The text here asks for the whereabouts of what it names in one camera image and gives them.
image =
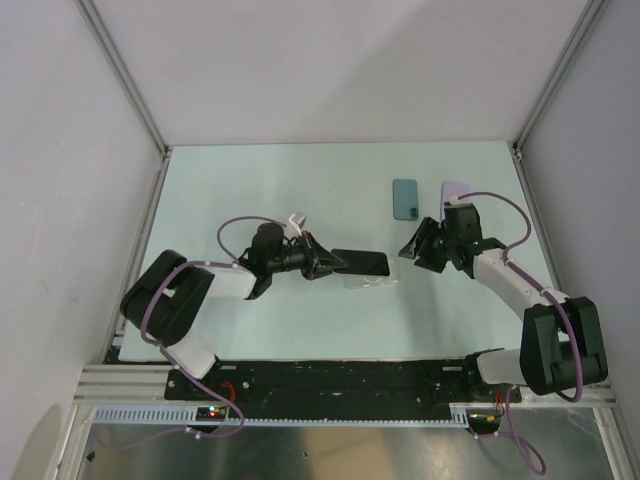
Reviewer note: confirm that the white phone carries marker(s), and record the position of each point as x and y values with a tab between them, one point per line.
363	263

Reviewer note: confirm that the clear phone case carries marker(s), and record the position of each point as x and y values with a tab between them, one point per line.
361	282

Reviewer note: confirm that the purple phone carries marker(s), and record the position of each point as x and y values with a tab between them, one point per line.
451	189

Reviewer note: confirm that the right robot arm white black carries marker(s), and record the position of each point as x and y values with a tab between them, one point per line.
561	346

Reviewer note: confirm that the white slotted cable duct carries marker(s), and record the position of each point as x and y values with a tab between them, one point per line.
455	417

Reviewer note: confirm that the right aluminium corner post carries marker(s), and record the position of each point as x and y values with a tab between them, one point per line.
576	42

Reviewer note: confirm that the teal phone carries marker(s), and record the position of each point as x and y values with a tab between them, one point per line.
405	203

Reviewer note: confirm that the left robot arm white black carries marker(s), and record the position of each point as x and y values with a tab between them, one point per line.
164	302

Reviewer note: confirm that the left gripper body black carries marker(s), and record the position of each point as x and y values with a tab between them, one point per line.
290	258

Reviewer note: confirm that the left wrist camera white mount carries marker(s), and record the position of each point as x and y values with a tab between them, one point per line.
295	224

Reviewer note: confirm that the aluminium frame rail front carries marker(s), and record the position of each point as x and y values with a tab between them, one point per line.
157	383

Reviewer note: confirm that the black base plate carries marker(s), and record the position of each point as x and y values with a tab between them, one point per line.
350	406

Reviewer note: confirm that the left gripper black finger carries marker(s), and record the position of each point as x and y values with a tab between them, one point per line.
319	256
315	272

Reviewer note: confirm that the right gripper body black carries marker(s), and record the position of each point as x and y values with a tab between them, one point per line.
451	240

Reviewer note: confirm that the aluminium corner post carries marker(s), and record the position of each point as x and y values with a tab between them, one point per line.
576	42
105	42

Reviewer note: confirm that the left aluminium corner post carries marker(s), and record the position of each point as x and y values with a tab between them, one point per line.
105	42

